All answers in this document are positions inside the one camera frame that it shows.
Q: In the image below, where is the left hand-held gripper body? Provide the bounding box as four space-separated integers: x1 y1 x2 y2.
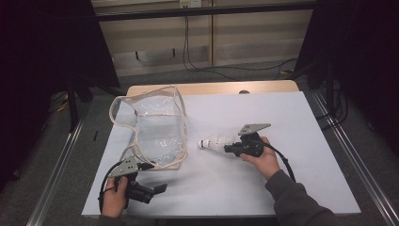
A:
108 155 156 205

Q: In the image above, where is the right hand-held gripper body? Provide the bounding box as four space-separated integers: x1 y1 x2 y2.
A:
233 122 272 158

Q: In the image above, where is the clear plastic bag beige trim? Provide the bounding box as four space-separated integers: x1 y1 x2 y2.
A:
108 85 189 171

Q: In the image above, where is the person's right hand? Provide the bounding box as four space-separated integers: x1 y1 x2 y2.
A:
239 136 281 182

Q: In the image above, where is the person's left hand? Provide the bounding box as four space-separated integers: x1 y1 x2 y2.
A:
102 175 130 218

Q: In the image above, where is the wooden table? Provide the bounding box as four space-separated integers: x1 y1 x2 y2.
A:
126 79 300 97

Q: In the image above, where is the black metal stand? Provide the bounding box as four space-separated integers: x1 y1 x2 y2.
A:
307 59 337 109
67 74 95 131

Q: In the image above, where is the dark curtain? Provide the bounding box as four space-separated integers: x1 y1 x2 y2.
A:
295 0 399 154
0 0 120 192

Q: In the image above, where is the black horizontal bar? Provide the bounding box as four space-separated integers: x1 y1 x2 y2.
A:
93 1 318 23

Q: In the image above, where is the left hand-held gripper black cable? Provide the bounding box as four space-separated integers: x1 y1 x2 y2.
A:
98 161 125 215

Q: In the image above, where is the hand-held gripper black cable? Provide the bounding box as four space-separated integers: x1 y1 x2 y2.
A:
98 161 125 215
258 140 297 184

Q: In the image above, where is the right hand-held gripper black cable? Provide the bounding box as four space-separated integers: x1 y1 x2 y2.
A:
258 140 297 184

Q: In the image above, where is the metal floor rail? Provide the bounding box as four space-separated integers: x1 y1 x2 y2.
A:
26 119 86 226
311 90 399 226

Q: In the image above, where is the bundle of black cables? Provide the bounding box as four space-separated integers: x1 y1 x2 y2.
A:
316 81 349 131

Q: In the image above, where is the black floor cable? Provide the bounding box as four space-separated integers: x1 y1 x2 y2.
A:
183 15 299 82

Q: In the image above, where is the white wall socket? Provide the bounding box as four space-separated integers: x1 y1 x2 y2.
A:
179 0 202 8

